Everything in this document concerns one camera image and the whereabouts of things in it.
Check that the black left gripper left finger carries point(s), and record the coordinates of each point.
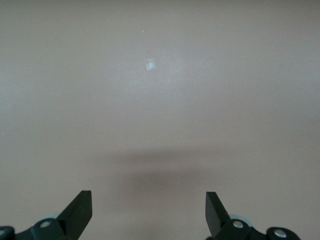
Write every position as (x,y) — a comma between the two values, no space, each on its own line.
(75,220)

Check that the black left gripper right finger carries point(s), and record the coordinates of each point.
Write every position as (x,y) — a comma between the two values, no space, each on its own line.
(220,222)

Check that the clear tape piece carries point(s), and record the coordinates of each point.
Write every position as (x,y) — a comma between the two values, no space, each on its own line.
(150,64)

